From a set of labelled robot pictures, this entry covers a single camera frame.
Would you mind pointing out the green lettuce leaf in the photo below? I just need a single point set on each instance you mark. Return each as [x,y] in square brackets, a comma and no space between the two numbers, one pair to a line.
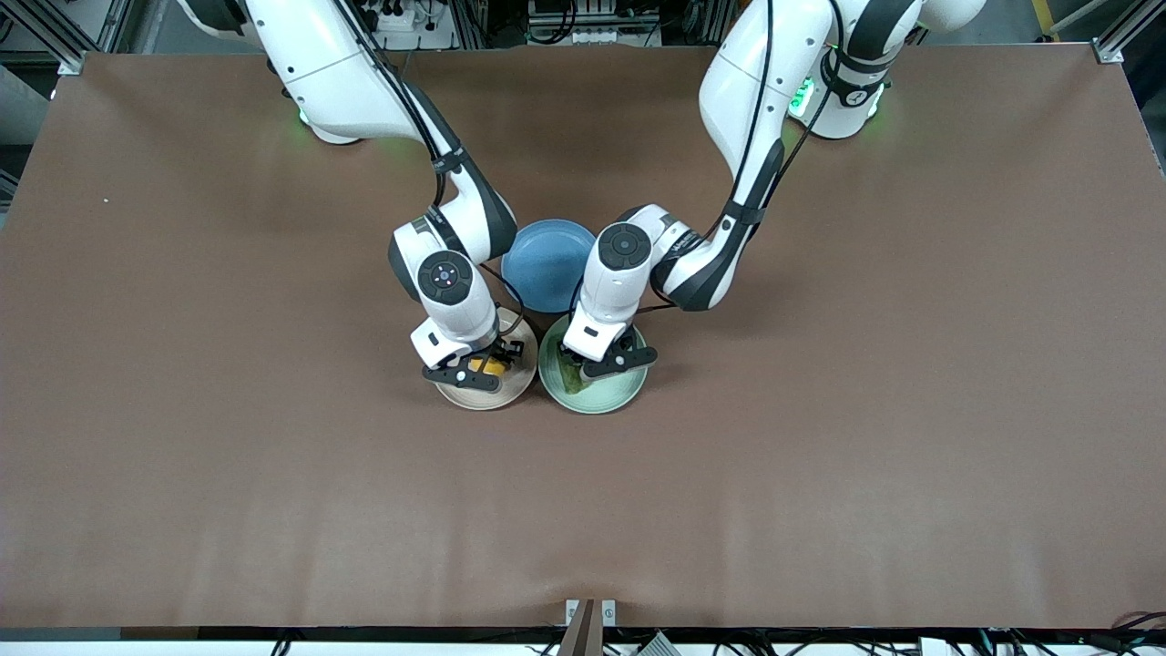
[574,383]

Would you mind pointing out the yellow lemon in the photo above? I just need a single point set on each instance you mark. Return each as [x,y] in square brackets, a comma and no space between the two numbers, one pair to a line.
[492,366]

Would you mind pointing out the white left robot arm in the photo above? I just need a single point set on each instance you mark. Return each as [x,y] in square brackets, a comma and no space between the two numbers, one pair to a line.
[729,91]

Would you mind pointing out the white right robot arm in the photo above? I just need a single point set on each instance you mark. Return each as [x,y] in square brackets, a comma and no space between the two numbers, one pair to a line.
[346,82]

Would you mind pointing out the beige pink plate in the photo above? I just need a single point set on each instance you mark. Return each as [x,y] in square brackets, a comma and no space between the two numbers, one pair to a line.
[506,387]

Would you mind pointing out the light green plate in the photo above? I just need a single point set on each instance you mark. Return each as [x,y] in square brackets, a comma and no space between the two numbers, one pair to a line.
[610,396]

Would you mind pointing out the blue plate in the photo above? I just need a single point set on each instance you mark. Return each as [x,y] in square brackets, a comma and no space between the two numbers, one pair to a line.
[547,264]

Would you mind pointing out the white electronics rack unit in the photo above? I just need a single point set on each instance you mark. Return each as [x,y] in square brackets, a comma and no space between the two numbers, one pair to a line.
[592,32]

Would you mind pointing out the white power strip with plugs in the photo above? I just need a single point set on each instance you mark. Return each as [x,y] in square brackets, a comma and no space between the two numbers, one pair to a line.
[410,27]

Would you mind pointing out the metal bracket at table edge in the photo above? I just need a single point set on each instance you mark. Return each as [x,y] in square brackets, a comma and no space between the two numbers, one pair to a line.
[590,620]

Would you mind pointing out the aluminium frame profile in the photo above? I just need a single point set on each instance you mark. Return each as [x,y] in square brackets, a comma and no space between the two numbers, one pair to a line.
[55,36]

